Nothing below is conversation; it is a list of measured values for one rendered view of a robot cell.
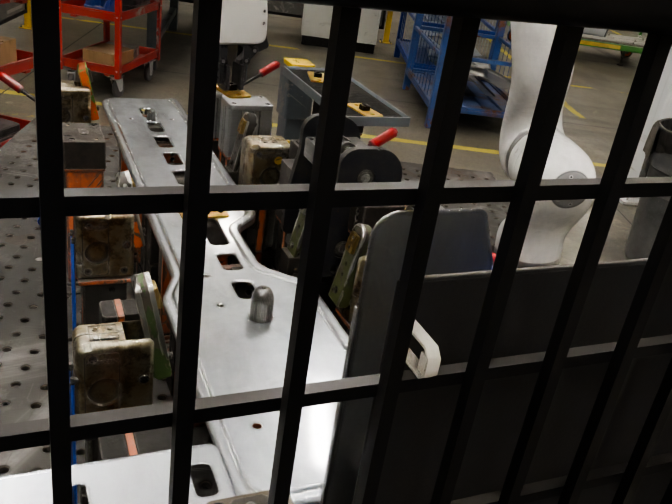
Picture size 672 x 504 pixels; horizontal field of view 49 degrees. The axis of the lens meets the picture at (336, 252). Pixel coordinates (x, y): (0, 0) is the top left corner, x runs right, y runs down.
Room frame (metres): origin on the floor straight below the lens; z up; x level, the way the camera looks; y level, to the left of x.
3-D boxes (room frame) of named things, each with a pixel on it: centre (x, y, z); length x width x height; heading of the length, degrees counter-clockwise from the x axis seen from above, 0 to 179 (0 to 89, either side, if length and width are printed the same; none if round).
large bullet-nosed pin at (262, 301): (0.86, 0.09, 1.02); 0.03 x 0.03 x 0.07
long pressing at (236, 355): (1.18, 0.25, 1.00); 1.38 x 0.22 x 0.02; 26
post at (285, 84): (1.75, 0.15, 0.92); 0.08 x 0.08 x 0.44; 26
